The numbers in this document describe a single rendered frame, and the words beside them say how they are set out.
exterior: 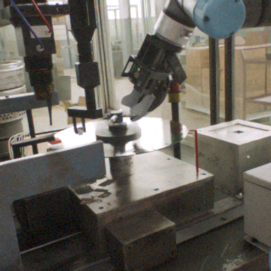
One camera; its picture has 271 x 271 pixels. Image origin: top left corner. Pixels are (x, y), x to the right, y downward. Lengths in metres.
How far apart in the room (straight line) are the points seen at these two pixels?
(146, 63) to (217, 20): 0.20
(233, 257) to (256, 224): 0.08
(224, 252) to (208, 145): 0.33
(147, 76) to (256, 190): 0.31
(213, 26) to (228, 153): 0.41
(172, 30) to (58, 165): 0.34
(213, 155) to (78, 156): 0.46
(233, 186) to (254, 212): 0.21
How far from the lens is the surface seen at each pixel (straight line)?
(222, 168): 0.96
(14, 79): 1.43
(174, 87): 1.08
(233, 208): 0.91
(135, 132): 0.82
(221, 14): 0.62
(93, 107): 0.78
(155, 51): 0.76
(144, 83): 0.75
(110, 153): 0.72
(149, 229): 0.70
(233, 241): 0.80
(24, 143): 0.77
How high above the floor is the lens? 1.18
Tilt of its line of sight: 16 degrees down
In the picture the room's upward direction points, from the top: 5 degrees counter-clockwise
